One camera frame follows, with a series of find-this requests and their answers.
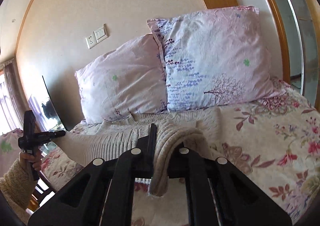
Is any cream cable knit sweater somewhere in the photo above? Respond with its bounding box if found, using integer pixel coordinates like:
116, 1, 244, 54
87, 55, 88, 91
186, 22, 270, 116
54, 107, 221, 197

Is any fleece sleeved left forearm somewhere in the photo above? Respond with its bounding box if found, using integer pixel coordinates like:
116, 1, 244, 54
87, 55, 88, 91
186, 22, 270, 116
1, 159, 37, 225

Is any person's left hand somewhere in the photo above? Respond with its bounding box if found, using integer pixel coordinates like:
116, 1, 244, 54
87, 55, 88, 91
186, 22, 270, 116
19, 150, 42, 171

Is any brown window curtain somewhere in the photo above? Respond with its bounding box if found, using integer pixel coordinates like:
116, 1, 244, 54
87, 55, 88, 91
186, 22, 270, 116
2, 58, 29, 127

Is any floral bed sheet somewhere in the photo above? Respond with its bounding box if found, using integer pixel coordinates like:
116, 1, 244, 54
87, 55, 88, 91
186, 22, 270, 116
39, 78, 320, 226

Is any pink floral pillow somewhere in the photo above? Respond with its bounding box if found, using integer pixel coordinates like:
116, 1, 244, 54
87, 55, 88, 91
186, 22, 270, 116
75, 34, 167, 124

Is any white lavender print pillow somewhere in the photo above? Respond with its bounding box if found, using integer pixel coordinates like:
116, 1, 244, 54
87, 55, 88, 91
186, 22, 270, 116
147, 6, 283, 112

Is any mirrored wardrobe door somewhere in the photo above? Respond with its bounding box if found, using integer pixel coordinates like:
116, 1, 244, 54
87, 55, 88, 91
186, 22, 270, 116
275, 0, 319, 107

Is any white wall switch socket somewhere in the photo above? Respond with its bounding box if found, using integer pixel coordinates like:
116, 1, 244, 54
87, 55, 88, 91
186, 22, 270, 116
85, 24, 109, 49

